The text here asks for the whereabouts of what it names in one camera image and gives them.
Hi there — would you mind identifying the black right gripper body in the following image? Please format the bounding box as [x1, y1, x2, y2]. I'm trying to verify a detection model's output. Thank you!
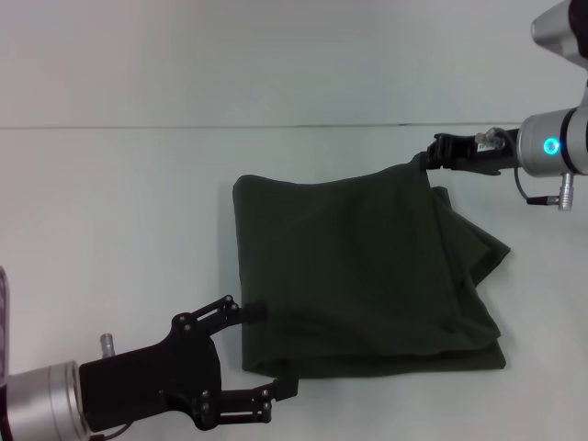
[433, 130, 523, 178]

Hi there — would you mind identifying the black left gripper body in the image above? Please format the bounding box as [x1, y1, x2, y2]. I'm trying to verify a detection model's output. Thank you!
[78, 313, 225, 434]

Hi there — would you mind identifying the dark green t-shirt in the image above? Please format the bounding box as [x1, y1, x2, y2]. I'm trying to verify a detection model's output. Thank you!
[231, 153, 513, 379]

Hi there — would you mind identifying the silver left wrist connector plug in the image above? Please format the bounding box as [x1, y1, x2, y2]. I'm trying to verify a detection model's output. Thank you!
[97, 333, 117, 359]

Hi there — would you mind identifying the dark right wrist cable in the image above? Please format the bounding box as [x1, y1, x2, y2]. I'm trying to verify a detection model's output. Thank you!
[513, 166, 560, 207]

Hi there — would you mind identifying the dark red left wrist cable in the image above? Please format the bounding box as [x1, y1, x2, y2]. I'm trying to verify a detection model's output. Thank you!
[94, 423, 135, 441]

